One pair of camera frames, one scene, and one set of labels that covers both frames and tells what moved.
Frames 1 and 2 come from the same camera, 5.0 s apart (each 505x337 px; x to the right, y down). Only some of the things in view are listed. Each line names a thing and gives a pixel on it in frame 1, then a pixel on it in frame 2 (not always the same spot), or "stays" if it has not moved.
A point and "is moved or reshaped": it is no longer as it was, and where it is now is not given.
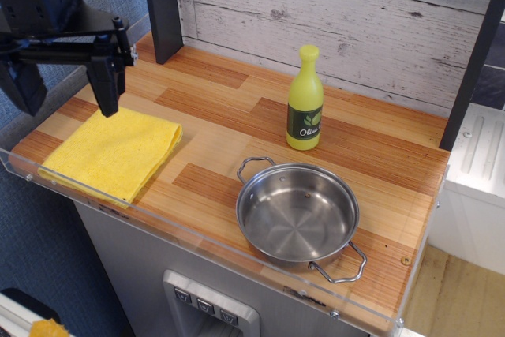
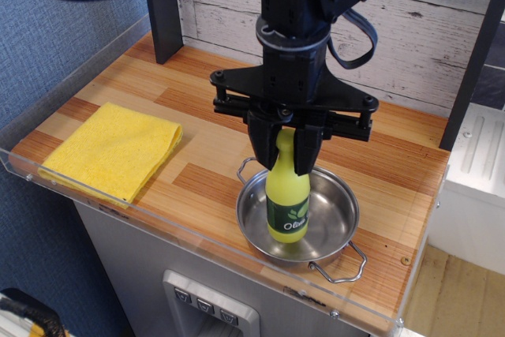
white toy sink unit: [469, 221] stays
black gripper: [102, 40] to [293, 83]
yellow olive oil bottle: [305, 104] is moved or reshaped
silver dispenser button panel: [200, 309] stays
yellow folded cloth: [114, 159] stays
